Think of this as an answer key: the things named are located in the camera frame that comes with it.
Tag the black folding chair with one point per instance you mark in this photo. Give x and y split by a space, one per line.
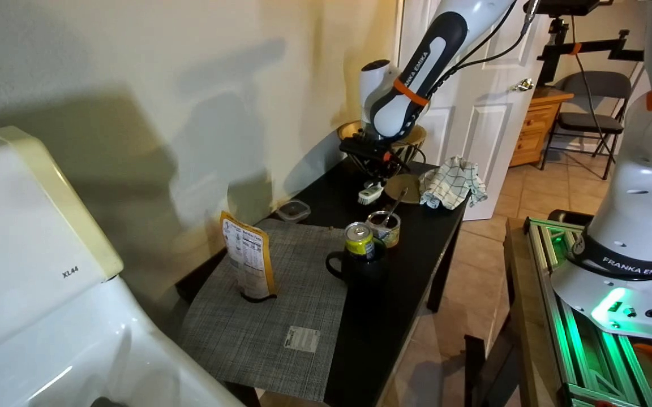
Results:
599 99

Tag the white gas stove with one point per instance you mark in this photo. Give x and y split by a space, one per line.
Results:
32 250

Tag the orange snack pouch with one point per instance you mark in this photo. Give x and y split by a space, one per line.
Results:
249 257

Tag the black boom with orange tape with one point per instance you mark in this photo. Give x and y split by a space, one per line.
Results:
605 53

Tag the black mug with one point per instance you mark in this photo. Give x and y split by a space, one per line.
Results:
360 267

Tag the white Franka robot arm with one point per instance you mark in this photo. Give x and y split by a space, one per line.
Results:
635 226

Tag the round wooden board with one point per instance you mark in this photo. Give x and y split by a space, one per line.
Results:
407 190

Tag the tin cup with brown contents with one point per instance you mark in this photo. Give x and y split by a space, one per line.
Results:
386 226

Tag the black tripod stand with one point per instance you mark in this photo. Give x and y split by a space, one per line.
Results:
557 35

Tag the large patterned wooden bowl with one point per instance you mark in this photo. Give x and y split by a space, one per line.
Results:
418 139

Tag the wooden drawer chest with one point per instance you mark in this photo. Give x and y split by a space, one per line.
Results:
538 126

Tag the wooden plank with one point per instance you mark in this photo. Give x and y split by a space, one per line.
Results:
527 318

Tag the green yellow can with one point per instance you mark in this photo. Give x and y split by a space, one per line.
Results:
359 238

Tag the white checkered cloth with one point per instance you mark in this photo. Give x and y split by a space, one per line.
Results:
454 183

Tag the grey woven placemat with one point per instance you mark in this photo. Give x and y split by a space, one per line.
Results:
266 324

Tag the white panel door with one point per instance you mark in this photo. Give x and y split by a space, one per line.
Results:
492 127

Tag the small white brush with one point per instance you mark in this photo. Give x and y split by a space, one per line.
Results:
370 196

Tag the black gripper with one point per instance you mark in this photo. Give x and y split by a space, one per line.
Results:
372 150

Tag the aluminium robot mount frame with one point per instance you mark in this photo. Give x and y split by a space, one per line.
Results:
599 353

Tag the black table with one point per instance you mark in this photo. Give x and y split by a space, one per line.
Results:
394 302

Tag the clear plastic container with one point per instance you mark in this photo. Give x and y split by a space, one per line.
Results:
292 211

